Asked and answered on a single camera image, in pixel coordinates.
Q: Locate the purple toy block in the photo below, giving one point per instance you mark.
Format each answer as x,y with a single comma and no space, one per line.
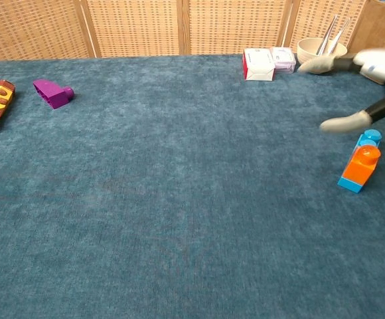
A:
53,94

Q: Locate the metal spoon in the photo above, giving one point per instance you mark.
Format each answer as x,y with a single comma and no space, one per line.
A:
327,35
340,35

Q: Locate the blue four-stud toy block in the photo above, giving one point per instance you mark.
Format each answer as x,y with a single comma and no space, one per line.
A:
349,185

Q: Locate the white and red carton box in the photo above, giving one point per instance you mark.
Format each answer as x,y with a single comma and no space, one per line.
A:
259,64

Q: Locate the woven bamboo folding screen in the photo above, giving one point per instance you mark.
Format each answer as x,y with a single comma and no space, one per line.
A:
139,26

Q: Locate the beige bowl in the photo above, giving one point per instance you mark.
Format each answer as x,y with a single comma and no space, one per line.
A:
308,50

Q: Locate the brown cardboard box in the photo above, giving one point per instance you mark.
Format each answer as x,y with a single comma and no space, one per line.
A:
378,26

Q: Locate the small clear plastic box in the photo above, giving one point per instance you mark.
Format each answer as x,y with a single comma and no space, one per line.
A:
284,60

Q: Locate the teal blue table cloth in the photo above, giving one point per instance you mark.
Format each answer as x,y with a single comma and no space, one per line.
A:
146,216

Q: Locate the orange toy block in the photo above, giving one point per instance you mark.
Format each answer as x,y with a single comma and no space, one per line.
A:
358,169

